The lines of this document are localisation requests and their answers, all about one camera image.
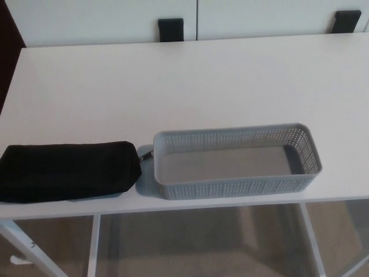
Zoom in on black fabric pencil case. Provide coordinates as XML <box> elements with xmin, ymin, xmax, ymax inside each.
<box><xmin>0</xmin><ymin>140</ymin><xmax>154</xmax><ymax>204</ymax></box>

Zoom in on grey perforated plastic basket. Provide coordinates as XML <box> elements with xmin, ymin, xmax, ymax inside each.
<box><xmin>152</xmin><ymin>122</ymin><xmax>323</xmax><ymax>201</ymax></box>

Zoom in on white cabinet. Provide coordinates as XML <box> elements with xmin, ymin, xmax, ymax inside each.
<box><xmin>4</xmin><ymin>0</ymin><xmax>369</xmax><ymax>48</ymax></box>

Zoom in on dark brown door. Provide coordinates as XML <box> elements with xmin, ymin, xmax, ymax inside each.
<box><xmin>0</xmin><ymin>0</ymin><xmax>28</xmax><ymax>115</ymax></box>

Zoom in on white hook on table leg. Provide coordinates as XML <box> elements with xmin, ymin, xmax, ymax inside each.
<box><xmin>9</xmin><ymin>254</ymin><xmax>31</xmax><ymax>267</ymax></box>

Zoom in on black cabinet handle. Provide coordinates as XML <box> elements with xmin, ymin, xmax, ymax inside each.
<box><xmin>157</xmin><ymin>18</ymin><xmax>185</xmax><ymax>43</ymax></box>
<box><xmin>331</xmin><ymin>10</ymin><xmax>362</xmax><ymax>35</ymax></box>

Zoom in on white metal table leg frame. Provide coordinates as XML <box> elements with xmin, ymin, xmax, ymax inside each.
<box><xmin>0</xmin><ymin>214</ymin><xmax>102</xmax><ymax>277</ymax></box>
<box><xmin>299</xmin><ymin>199</ymin><xmax>369</xmax><ymax>277</ymax></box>

